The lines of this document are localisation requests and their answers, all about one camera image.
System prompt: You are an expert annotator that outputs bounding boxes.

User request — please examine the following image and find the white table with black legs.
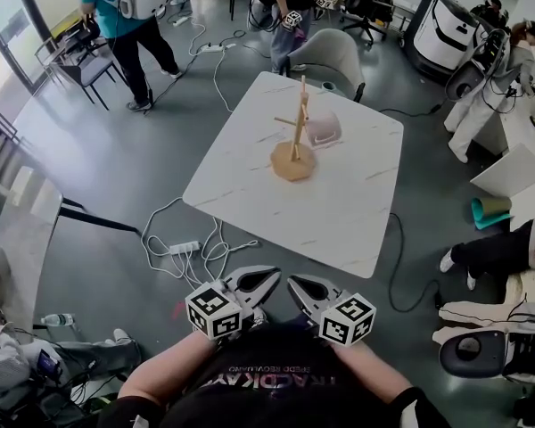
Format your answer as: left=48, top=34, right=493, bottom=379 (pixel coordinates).
left=0, top=165, right=139, bottom=329

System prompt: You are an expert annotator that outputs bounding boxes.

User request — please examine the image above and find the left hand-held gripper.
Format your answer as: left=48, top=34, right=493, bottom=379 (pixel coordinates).
left=185, top=264, right=282, bottom=342

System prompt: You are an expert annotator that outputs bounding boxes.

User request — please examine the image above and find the tangle of white cables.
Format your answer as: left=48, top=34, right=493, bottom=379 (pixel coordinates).
left=141, top=196, right=259, bottom=292

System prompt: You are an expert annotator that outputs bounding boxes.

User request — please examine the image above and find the pale pink mug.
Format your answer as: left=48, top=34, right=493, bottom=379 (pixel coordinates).
left=305, top=111, right=343, bottom=151

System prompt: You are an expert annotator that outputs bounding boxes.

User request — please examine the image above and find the black power cable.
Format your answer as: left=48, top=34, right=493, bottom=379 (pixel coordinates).
left=385, top=211, right=443, bottom=314

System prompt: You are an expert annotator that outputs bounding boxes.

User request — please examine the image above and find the grey backpack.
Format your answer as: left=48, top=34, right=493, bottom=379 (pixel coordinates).
left=439, top=327, right=535, bottom=381
left=444, top=29, right=512, bottom=102

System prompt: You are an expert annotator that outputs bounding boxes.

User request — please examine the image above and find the grey upholstered chair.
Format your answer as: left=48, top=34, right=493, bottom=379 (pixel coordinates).
left=286, top=28, right=366, bottom=104

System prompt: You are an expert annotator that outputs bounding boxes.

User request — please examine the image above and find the person's right forearm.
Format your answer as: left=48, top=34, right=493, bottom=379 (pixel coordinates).
left=329, top=339, right=416, bottom=396

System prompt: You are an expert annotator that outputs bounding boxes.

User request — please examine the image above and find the person's left forearm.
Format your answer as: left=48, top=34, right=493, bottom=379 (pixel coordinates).
left=118, top=330, right=219, bottom=412

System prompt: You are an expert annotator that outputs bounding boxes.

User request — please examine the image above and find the teal rolled mat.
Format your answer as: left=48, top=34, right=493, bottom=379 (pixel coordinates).
left=471, top=196, right=514, bottom=231

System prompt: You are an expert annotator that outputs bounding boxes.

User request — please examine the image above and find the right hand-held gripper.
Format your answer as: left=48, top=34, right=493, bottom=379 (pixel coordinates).
left=287, top=274, right=378, bottom=348

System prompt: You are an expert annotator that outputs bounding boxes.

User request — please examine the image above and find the person's white shoe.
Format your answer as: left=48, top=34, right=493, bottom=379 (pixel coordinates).
left=249, top=306, right=269, bottom=329

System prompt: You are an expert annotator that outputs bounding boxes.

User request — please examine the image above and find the black floor cable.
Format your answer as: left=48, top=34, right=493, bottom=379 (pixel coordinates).
left=378, top=103, right=447, bottom=118

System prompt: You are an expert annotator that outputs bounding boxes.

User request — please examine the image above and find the white mobile robot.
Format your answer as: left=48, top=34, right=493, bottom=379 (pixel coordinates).
left=403, top=0, right=482, bottom=82

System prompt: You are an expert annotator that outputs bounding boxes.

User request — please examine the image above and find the clear water bottle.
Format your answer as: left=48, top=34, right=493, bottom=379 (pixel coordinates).
left=40, top=313, right=76, bottom=327

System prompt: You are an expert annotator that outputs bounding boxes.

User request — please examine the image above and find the white board panel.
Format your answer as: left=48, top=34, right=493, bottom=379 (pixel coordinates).
left=470, top=143, right=535, bottom=198

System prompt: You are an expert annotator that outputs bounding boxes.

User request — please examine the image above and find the black frame chair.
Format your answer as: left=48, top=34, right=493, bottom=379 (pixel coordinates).
left=34, top=15, right=117, bottom=111

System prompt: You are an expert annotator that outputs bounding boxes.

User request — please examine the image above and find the person's black t-shirt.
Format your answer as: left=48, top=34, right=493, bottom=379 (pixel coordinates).
left=97, top=323, right=451, bottom=428

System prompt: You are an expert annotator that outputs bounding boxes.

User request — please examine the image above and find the glass door wall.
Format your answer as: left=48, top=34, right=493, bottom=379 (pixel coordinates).
left=0, top=0, right=79, bottom=88

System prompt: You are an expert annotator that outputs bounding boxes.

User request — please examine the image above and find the black office chair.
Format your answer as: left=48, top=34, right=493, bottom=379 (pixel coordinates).
left=342, top=0, right=396, bottom=46

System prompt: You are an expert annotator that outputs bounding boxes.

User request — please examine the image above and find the wooden mug tree stand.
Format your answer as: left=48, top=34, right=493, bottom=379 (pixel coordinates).
left=270, top=75, right=317, bottom=182

